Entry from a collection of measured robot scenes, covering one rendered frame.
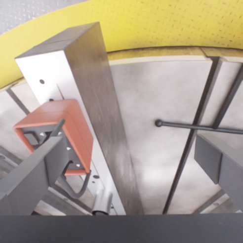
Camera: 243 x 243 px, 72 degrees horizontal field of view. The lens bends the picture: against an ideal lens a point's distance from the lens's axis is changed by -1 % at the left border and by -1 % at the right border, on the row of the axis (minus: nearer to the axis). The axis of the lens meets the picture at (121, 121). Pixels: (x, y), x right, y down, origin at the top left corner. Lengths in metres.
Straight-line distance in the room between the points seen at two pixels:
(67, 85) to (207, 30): 0.87
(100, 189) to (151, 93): 0.52
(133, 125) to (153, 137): 0.16
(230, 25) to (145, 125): 0.70
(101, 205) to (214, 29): 1.06
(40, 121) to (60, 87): 0.12
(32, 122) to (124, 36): 0.81
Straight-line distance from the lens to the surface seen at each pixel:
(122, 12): 1.08
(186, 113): 0.97
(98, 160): 0.66
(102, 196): 0.82
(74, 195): 0.43
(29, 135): 0.47
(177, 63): 0.82
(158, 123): 0.94
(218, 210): 1.73
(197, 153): 0.17
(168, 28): 1.09
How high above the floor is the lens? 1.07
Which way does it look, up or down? 50 degrees down
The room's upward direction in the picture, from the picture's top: 169 degrees counter-clockwise
